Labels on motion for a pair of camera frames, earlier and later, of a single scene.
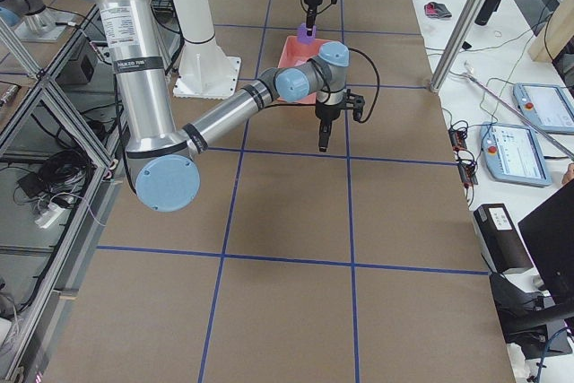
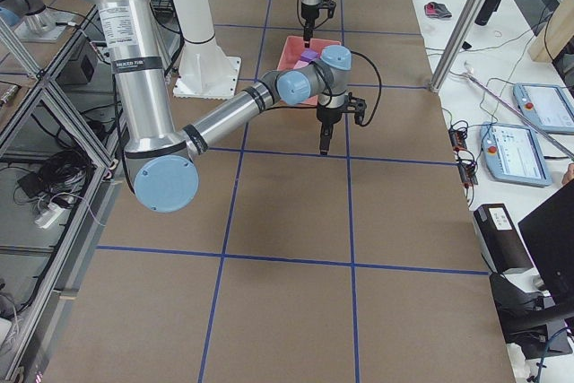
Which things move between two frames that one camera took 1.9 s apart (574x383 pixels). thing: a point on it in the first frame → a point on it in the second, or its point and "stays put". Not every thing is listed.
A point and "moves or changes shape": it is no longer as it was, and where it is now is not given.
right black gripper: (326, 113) stays put
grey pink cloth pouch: (436, 10) stays put
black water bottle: (491, 4) stays put
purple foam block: (302, 35) moves or changes shape
